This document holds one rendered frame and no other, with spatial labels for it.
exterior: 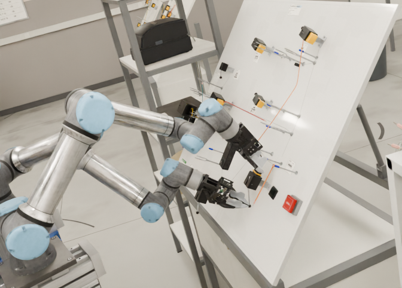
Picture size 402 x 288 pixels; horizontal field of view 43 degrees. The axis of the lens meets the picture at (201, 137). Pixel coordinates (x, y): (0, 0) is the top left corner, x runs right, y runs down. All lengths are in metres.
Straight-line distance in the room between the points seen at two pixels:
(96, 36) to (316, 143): 7.65
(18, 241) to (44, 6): 7.81
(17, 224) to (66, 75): 7.84
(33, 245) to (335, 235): 1.18
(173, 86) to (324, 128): 3.32
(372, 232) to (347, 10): 0.87
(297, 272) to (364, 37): 0.88
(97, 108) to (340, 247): 1.10
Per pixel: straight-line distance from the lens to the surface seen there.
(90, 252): 1.84
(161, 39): 2.78
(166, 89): 4.99
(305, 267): 2.01
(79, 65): 9.30
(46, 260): 1.77
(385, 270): 2.10
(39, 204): 1.57
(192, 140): 1.72
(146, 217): 1.86
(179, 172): 1.90
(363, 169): 2.20
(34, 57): 9.32
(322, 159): 1.77
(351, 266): 1.99
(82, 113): 1.51
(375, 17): 1.84
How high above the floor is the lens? 2.01
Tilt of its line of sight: 21 degrees down
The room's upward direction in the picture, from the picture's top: 14 degrees counter-clockwise
